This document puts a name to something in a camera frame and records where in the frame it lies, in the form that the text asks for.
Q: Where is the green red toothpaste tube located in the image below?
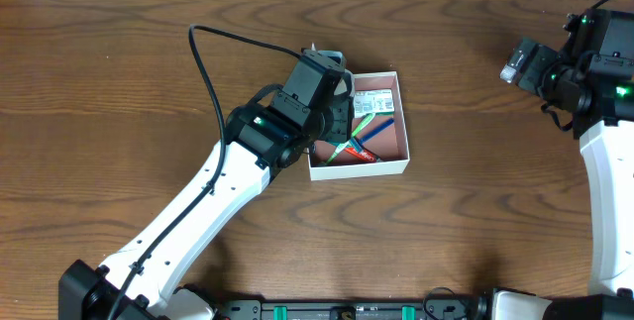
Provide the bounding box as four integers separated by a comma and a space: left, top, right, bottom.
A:
345, 146, 381, 162

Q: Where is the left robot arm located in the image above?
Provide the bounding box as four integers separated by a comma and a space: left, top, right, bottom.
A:
57, 67, 355, 319

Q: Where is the green white toothbrush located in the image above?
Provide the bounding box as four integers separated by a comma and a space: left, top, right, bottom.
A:
316, 112, 376, 167

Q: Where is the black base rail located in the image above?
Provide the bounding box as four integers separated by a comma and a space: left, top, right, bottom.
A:
214, 294, 490, 320

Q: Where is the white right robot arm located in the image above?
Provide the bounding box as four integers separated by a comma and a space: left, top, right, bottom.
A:
489, 37, 633, 319

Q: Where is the white green soap box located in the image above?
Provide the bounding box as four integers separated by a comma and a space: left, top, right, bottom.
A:
353, 89, 395, 118

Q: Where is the clear blue spray bottle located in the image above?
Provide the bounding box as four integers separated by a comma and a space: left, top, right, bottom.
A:
319, 50, 347, 69

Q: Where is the blue disposable razor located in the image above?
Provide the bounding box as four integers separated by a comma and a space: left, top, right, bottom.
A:
350, 118, 394, 150

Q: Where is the white box pink inside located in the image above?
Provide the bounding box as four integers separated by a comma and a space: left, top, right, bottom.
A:
309, 71, 410, 181

